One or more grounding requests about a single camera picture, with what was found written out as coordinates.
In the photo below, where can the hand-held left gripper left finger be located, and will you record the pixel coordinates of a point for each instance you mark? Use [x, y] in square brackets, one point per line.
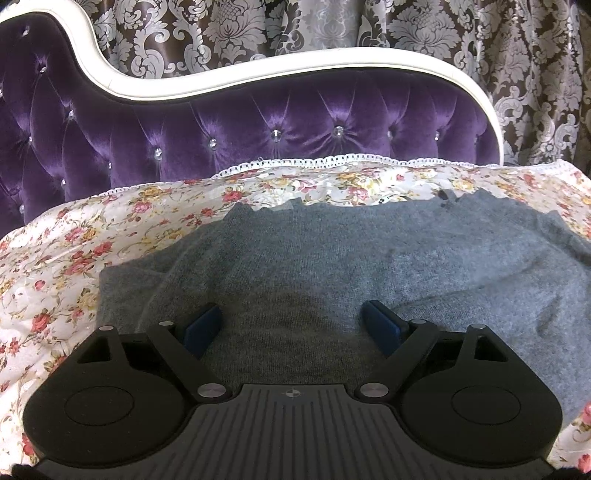
[203, 327]

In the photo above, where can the purple tufted sofa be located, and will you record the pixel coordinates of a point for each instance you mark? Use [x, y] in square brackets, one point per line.
[286, 124]

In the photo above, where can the brown damask curtain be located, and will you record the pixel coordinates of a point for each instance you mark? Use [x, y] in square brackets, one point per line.
[531, 69]

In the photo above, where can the floral quilted blanket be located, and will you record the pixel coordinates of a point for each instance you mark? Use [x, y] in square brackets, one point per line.
[92, 230]

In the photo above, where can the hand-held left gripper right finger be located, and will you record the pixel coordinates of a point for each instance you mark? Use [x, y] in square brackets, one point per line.
[381, 325]

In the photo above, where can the grey argyle sweater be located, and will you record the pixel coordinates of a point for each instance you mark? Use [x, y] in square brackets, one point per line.
[323, 263]

